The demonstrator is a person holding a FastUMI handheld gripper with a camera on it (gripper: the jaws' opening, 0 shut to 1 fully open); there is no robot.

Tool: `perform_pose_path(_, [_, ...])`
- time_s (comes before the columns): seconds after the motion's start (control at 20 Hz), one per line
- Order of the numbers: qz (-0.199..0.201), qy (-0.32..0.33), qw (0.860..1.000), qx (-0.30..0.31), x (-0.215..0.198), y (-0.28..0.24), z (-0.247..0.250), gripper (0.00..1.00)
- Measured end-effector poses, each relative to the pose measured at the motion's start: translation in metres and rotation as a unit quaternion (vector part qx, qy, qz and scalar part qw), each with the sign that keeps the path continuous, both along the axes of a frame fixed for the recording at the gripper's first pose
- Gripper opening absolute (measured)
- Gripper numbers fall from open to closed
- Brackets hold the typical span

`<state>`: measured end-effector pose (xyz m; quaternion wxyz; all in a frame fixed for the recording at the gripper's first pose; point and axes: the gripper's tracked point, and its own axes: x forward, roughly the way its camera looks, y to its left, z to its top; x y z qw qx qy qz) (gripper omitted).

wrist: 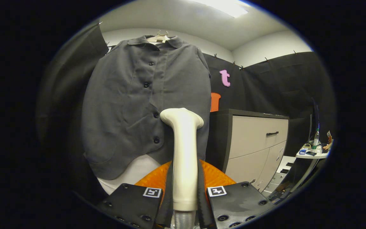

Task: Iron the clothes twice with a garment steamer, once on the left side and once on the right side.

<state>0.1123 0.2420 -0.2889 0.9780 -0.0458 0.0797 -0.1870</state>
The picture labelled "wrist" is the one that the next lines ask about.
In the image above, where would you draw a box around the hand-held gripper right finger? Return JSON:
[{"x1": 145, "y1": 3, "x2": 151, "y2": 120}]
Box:
[{"x1": 197, "y1": 159, "x2": 275, "y2": 229}]

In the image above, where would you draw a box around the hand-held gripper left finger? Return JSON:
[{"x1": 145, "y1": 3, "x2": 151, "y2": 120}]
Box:
[{"x1": 97, "y1": 161, "x2": 174, "y2": 229}]

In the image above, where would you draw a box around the grey ribbed steamer hose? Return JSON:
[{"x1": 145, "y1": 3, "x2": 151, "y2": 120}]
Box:
[{"x1": 174, "y1": 211, "x2": 197, "y2": 229}]

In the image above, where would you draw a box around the white garment steamer head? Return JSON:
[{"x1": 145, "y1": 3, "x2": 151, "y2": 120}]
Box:
[{"x1": 160, "y1": 108, "x2": 204, "y2": 212}]

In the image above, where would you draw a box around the dark grey button shirt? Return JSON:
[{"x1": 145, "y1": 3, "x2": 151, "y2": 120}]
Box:
[{"x1": 81, "y1": 35, "x2": 212, "y2": 181}]

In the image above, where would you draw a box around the white mannequin form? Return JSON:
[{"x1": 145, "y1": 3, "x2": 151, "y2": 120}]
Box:
[{"x1": 97, "y1": 30, "x2": 171, "y2": 195}]

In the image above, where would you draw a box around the white low drawer unit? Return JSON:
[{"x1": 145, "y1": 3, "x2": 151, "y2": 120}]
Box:
[{"x1": 262, "y1": 155, "x2": 297, "y2": 197}]

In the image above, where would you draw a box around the beige cabinet with dark top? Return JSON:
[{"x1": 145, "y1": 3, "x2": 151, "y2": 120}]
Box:
[{"x1": 206, "y1": 109, "x2": 290, "y2": 193}]

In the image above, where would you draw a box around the clear plastic bottle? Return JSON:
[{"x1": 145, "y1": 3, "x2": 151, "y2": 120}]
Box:
[{"x1": 312, "y1": 129, "x2": 320, "y2": 150}]

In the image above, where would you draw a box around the black backdrop cloth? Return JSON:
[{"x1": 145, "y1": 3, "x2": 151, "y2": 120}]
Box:
[{"x1": 36, "y1": 22, "x2": 337, "y2": 204}]

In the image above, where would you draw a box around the row of black cloth clips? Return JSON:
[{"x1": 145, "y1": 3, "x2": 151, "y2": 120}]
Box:
[{"x1": 98, "y1": 21, "x2": 298, "y2": 70}]

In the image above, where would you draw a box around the large ceiling light panel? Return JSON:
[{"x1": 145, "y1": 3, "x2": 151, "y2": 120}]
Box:
[{"x1": 188, "y1": 0, "x2": 250, "y2": 18}]

